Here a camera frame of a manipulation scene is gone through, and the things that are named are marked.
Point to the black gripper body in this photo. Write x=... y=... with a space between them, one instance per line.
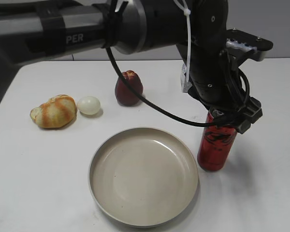
x=220 y=85

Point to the red cola can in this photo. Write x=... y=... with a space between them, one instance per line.
x=215 y=146

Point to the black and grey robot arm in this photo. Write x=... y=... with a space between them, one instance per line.
x=36 y=31

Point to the beige round plate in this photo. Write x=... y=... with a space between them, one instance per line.
x=143 y=177

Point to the small white milk carton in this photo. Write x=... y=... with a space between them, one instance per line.
x=184 y=81

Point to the white zip tie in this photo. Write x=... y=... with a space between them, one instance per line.
x=186 y=11

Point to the dark red wax apple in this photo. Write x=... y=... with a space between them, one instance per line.
x=123 y=95

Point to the white egg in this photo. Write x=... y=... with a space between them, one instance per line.
x=89 y=105

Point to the striped bread roll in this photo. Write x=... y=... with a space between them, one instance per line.
x=57 y=112

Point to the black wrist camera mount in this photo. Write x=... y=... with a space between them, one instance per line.
x=239 y=43

